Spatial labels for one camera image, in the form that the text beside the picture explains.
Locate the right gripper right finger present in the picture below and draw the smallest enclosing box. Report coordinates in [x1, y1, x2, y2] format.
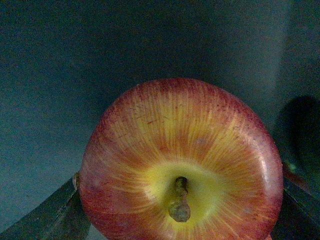
[271, 162, 320, 240]

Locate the red yellow apple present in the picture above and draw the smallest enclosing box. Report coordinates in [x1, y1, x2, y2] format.
[79, 78, 283, 240]

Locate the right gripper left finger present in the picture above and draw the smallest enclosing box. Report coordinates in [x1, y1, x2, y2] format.
[0, 172, 91, 240]

